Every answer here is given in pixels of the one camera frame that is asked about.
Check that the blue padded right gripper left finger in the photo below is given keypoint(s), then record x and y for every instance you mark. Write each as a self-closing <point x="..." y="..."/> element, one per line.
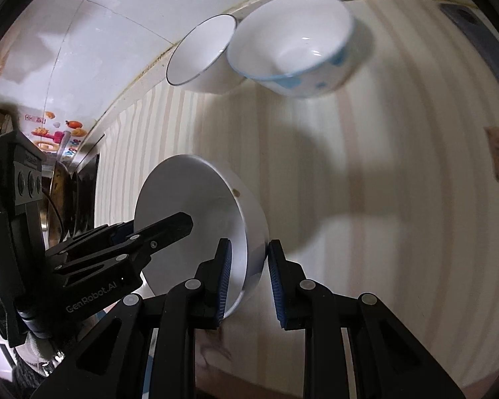
<point x="195" y="304"/>

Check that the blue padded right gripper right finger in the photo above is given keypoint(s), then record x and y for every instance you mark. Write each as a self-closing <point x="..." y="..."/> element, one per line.
<point x="305" y="305"/>

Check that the plain white bowl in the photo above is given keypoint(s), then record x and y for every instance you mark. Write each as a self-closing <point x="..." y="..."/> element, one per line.
<point x="221" y="206"/>

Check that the white bowl dark rim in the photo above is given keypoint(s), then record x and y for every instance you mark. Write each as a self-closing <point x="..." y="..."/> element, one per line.
<point x="199" y="63"/>

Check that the white bowl blue pattern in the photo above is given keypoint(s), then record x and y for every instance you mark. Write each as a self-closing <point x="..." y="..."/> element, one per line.
<point x="296" y="48"/>

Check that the black frying pan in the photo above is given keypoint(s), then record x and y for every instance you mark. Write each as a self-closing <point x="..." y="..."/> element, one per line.
<point x="69" y="201"/>

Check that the striped tablecloth with cat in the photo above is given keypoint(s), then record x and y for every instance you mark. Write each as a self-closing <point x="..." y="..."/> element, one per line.
<point x="386" y="185"/>

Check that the blue smartphone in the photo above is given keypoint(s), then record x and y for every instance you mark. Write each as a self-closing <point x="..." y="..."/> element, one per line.
<point x="479" y="35"/>

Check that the colourful wall stickers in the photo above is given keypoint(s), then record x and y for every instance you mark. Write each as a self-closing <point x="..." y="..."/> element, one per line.
<point x="54" y="133"/>

